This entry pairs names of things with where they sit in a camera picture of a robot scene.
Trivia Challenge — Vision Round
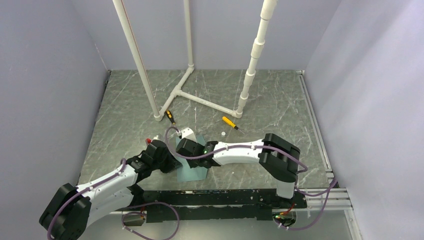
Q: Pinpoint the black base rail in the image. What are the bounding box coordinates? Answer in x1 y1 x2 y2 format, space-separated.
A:
123 188 308 223

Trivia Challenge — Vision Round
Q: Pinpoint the yellow screwdriver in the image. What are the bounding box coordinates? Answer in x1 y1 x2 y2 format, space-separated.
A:
222 116 245 135

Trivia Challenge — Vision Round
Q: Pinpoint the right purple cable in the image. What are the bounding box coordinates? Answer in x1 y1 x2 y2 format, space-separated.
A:
164 125 339 232

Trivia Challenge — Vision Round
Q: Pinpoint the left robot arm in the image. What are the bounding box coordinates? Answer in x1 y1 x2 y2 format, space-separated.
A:
39 139 182 240

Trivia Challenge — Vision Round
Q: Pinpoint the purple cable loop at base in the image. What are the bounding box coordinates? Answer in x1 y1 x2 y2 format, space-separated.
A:
120 200 180 240

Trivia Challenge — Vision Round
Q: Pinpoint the black orange screwdriver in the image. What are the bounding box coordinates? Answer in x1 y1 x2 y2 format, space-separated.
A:
164 109 177 127

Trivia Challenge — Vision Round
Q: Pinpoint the white PVC pipe frame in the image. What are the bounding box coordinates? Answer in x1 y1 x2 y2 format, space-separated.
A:
113 0 278 122

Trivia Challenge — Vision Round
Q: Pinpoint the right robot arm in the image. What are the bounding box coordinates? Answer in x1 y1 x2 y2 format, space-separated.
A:
175 133 301 208

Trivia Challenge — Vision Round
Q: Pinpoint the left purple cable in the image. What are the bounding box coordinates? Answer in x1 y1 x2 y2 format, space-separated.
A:
46 158 128 240

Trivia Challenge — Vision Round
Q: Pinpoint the teal envelope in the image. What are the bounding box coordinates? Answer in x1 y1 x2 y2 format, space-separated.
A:
175 135 208 183

